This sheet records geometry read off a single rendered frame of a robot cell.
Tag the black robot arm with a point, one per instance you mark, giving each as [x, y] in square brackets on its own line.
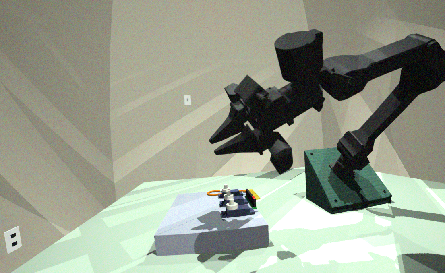
[301, 62]

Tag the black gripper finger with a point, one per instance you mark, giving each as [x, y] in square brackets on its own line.
[230, 127]
[245, 142]

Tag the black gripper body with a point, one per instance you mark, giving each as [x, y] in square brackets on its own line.
[281, 152]

